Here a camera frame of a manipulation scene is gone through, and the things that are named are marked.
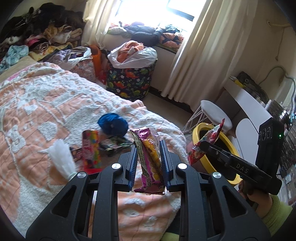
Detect dinosaur print laundry basket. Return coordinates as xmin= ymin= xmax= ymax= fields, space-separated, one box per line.
xmin=106 ymin=61 xmax=157 ymax=102

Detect pink floral fabric bag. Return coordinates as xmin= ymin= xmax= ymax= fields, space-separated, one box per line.
xmin=70 ymin=59 xmax=96 ymax=82

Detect cream curtain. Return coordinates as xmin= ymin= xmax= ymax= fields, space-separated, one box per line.
xmin=81 ymin=0 xmax=121 ymax=49
xmin=161 ymin=1 xmax=258 ymax=111

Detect yellow rimmed trash bin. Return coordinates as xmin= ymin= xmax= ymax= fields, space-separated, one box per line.
xmin=192 ymin=123 xmax=241 ymax=186

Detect white plastic bag bundle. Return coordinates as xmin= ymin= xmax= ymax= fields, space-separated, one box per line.
xmin=48 ymin=139 xmax=77 ymax=181

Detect green patterned snack wrapper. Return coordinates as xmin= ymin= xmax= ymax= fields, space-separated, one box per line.
xmin=99 ymin=137 xmax=132 ymax=157

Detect orange container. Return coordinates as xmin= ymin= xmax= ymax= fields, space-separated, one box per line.
xmin=89 ymin=45 xmax=101 ymax=78

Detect white wire frame stool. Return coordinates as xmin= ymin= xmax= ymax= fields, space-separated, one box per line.
xmin=182 ymin=100 xmax=232 ymax=133

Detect green sleeve forearm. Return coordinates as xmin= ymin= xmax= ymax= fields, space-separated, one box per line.
xmin=262 ymin=195 xmax=292 ymax=236

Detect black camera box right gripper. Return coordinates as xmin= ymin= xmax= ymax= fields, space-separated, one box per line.
xmin=255 ymin=118 xmax=284 ymax=177

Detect clothes on window sill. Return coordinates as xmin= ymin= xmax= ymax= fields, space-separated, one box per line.
xmin=107 ymin=22 xmax=184 ymax=52

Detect blue plastic bag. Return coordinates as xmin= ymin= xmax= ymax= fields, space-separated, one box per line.
xmin=97 ymin=113 xmax=128 ymax=138

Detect purple yellow snack bag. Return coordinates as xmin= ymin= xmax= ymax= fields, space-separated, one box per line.
xmin=130 ymin=126 xmax=165 ymax=195

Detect cream curtain right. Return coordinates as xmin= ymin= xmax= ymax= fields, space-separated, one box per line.
xmin=161 ymin=1 xmax=258 ymax=111

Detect dark bag on desk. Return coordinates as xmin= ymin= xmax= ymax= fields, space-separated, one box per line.
xmin=236 ymin=71 xmax=269 ymax=104

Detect red snack bag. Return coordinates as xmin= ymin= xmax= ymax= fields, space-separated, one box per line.
xmin=189 ymin=119 xmax=225 ymax=166

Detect white plastic bag with clothes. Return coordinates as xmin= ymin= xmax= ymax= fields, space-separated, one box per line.
xmin=107 ymin=40 xmax=158 ymax=69

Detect pile of clothes on bed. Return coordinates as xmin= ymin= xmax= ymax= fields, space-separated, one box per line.
xmin=1 ymin=3 xmax=85 ymax=64

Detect cream curtain left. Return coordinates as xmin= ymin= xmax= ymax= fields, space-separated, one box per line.
xmin=81 ymin=0 xmax=121 ymax=49

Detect colourful candy tube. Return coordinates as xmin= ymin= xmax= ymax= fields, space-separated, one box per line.
xmin=82 ymin=130 xmax=101 ymax=174

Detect light blue garment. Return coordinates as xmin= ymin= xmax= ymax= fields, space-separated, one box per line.
xmin=0 ymin=45 xmax=29 ymax=73

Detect white curved desk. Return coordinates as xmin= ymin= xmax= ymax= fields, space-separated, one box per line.
xmin=224 ymin=80 xmax=271 ymax=164

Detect right hand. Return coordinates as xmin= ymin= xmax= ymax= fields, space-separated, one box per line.
xmin=238 ymin=180 xmax=273 ymax=218

